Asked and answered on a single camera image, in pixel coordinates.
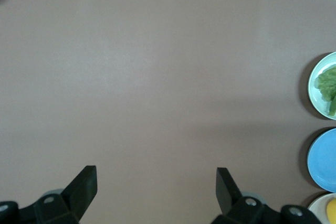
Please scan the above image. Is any blue plate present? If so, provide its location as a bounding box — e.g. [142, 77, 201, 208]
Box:
[307, 127, 336, 193]

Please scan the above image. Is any beige plate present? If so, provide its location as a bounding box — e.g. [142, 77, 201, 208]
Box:
[307, 193, 336, 224]

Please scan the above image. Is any yellow lemon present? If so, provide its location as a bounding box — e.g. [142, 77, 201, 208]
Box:
[325, 199, 336, 224]

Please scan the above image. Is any green lettuce leaf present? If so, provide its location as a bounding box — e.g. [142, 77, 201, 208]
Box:
[314, 66, 336, 117]

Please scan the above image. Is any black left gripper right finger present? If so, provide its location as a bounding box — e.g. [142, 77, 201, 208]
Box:
[212, 167, 281, 224]

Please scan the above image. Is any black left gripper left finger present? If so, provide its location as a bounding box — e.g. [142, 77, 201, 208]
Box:
[34, 165, 98, 224]

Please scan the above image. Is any pale green plate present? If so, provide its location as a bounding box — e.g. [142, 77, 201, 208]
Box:
[308, 51, 336, 120]

